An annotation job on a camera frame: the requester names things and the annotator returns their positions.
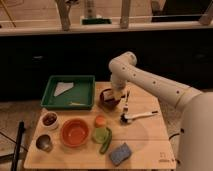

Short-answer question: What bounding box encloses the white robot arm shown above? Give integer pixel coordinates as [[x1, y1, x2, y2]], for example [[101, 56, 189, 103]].
[[109, 51, 213, 171]]

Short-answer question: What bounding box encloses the dark purple bowl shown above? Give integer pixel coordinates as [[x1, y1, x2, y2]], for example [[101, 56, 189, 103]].
[[99, 88, 120, 109]]

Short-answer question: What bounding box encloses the orange bowl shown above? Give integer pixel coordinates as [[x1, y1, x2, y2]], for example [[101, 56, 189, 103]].
[[60, 118, 90, 148]]

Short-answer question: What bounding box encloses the silver fork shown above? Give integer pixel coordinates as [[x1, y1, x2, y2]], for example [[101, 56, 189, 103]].
[[123, 90, 130, 113]]

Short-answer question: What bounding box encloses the orange toy fruit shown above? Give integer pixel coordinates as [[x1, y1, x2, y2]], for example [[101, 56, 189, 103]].
[[94, 115, 106, 127]]

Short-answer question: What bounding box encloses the light green lid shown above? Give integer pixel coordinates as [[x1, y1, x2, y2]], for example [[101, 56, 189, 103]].
[[92, 127, 108, 144]]

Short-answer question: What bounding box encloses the yellow strip in tray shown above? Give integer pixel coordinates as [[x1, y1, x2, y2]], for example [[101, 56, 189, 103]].
[[69, 102, 86, 106]]

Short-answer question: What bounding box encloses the green plastic tray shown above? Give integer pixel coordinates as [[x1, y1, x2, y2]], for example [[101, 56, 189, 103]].
[[41, 75, 95, 110]]

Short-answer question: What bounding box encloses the green toy vegetable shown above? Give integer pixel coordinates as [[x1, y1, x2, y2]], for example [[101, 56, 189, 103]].
[[99, 127, 112, 154]]

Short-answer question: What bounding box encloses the white paper piece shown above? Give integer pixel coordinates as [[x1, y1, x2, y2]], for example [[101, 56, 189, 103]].
[[54, 82, 74, 96]]

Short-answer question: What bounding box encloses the blue sponge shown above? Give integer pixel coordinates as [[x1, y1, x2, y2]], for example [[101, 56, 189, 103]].
[[109, 143, 132, 166]]

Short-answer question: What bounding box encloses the green block on shelf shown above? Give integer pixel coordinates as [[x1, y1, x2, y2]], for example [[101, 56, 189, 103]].
[[82, 18, 111, 25]]

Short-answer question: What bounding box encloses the small metal cup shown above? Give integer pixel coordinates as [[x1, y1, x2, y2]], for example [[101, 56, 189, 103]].
[[36, 134, 53, 152]]

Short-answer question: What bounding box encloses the black pole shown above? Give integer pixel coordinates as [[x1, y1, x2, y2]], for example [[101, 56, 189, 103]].
[[10, 121, 25, 171]]

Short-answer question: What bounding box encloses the white handled brush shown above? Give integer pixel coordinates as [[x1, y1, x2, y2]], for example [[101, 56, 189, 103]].
[[120, 111, 158, 124]]

